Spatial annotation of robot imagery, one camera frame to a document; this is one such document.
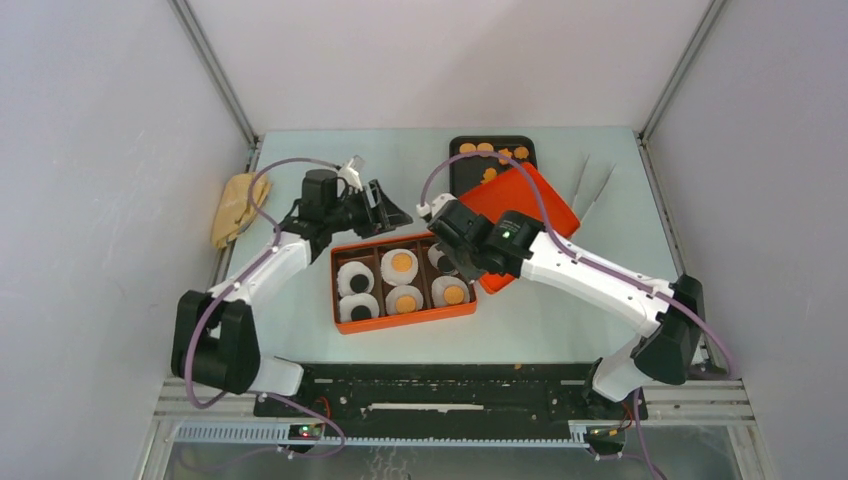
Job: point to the orange cookie box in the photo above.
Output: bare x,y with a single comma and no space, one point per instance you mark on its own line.
371,254

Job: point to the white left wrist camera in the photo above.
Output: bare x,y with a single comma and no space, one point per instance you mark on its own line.
350,173

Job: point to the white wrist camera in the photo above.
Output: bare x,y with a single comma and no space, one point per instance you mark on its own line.
350,173
428,209

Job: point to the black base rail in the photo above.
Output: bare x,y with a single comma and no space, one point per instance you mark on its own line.
477,402

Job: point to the white paper cup liner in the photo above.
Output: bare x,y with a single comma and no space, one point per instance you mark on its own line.
434,253
394,278
346,271
438,286
399,291
346,303

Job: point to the black sandwich cookie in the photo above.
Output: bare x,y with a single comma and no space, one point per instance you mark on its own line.
360,283
361,312
446,266

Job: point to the star orange cookie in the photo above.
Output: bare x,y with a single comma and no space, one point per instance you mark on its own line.
488,175

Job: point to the yellow cloth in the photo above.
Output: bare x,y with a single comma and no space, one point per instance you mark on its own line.
234,213

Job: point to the small flower orange cookie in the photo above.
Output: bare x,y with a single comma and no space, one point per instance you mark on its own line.
521,153

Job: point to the black cookie tray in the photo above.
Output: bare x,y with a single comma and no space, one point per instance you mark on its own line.
466,174

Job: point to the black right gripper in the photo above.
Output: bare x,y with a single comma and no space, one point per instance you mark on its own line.
472,278

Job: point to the metal tongs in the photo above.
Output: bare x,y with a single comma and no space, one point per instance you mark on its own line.
587,191

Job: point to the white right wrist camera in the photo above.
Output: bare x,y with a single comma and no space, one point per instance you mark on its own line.
428,209

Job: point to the orange box lid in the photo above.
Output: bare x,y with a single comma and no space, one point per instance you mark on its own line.
509,191

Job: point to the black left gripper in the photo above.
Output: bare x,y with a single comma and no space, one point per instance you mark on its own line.
384,216

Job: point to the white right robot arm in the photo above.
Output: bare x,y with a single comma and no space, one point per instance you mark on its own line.
662,314

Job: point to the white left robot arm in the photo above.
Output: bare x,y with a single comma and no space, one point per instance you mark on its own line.
216,343

